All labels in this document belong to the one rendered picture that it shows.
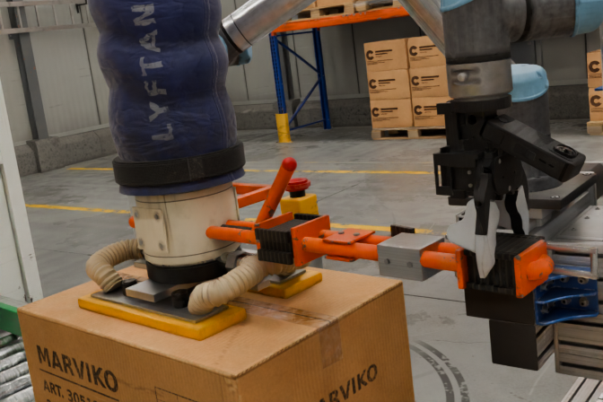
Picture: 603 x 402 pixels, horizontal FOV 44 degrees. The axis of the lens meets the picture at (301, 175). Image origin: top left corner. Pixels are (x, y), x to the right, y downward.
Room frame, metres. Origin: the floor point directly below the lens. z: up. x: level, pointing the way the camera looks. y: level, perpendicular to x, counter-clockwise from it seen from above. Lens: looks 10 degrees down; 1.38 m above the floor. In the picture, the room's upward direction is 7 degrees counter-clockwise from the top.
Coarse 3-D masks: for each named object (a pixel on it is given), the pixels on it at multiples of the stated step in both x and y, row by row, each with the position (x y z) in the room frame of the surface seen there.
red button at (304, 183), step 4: (292, 180) 1.78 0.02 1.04; (296, 180) 1.77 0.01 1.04; (300, 180) 1.76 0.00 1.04; (304, 180) 1.76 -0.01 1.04; (308, 180) 1.78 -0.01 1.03; (288, 184) 1.76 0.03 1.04; (292, 184) 1.75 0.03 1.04; (296, 184) 1.75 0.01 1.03; (300, 184) 1.75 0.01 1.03; (304, 184) 1.75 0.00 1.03; (308, 184) 1.76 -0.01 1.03; (288, 188) 1.75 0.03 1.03; (292, 188) 1.75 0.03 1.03; (296, 188) 1.74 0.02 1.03; (300, 188) 1.74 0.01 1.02; (304, 188) 1.76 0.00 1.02; (292, 192) 1.76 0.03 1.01; (296, 192) 1.76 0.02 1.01; (300, 192) 1.76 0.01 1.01; (304, 192) 1.77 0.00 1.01; (292, 196) 1.77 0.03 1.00; (296, 196) 1.76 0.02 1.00; (300, 196) 1.76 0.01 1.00; (304, 196) 1.77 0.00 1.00
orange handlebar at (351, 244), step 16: (240, 192) 1.55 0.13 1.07; (256, 192) 1.45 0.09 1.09; (240, 224) 1.20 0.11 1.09; (240, 240) 1.14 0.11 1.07; (256, 240) 1.12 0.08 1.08; (304, 240) 1.05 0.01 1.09; (320, 240) 1.04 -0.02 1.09; (336, 240) 1.01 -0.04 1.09; (352, 240) 1.00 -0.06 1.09; (368, 240) 1.02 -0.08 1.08; (336, 256) 1.02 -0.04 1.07; (352, 256) 0.99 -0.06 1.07; (368, 256) 0.97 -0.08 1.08; (432, 256) 0.91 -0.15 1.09; (448, 256) 0.89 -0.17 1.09; (544, 256) 0.84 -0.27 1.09; (528, 272) 0.82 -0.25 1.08; (544, 272) 0.82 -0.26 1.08
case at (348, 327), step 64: (64, 320) 1.23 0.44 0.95; (256, 320) 1.11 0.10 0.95; (320, 320) 1.08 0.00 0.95; (384, 320) 1.17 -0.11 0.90; (64, 384) 1.24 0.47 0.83; (128, 384) 1.10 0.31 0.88; (192, 384) 0.99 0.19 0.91; (256, 384) 0.95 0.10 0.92; (320, 384) 1.04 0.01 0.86; (384, 384) 1.16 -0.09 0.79
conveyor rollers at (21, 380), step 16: (0, 336) 2.35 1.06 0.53; (16, 336) 2.31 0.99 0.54; (0, 352) 2.18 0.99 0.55; (16, 352) 2.20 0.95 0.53; (0, 368) 2.07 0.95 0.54; (16, 368) 2.03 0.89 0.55; (0, 384) 1.98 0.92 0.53; (16, 384) 1.93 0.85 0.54; (0, 400) 1.82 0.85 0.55; (16, 400) 1.83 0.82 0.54; (32, 400) 1.85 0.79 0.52
